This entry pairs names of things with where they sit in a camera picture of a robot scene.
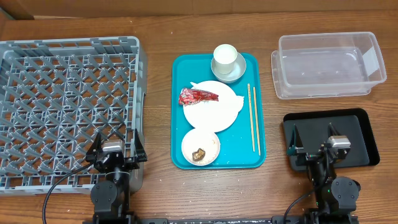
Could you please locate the large pink plate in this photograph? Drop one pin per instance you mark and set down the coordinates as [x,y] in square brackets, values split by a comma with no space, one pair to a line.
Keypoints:
[212,121]

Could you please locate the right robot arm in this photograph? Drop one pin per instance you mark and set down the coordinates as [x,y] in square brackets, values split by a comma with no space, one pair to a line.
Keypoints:
[335,196]

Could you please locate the grey small saucer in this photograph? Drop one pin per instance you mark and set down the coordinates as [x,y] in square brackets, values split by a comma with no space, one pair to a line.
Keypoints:
[233,76]

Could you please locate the grey plastic dish rack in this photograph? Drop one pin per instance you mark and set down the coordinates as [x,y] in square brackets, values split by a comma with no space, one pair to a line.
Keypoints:
[56,95]

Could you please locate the teal plastic serving tray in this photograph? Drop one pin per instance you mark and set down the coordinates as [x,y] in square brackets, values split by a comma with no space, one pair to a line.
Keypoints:
[236,143]

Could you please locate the clear plastic waste bin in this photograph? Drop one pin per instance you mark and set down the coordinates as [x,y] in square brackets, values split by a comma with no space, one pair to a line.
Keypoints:
[327,65]

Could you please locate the white napkin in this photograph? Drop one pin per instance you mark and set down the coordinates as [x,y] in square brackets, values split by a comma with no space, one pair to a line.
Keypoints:
[227,99]

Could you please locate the brown food scrap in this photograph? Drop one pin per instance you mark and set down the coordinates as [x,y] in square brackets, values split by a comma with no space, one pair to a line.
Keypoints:
[198,155]

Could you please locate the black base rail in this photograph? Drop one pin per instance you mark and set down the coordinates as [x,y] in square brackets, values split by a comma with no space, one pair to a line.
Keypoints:
[274,220]

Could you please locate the white paper cup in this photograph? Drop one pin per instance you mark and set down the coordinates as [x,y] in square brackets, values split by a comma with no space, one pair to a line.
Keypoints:
[225,56]

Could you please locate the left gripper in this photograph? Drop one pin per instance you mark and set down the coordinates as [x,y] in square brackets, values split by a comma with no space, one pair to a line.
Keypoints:
[140,154]

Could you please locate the small pink bowl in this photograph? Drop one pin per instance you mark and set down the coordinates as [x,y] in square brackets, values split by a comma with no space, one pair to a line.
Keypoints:
[199,138]

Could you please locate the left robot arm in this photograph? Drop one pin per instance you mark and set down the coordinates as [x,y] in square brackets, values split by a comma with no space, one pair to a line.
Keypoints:
[124,176]

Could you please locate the black rectangular tray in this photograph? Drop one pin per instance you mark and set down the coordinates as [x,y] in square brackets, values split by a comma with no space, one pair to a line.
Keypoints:
[353,123]

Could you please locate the right wooden chopstick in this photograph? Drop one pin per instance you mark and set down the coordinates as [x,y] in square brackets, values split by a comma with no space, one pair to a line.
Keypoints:
[256,120]

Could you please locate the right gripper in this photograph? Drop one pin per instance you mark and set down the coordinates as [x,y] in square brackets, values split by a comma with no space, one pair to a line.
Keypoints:
[295,144]

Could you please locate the red snack wrapper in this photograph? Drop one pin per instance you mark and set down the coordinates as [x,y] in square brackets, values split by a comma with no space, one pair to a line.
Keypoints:
[190,96]

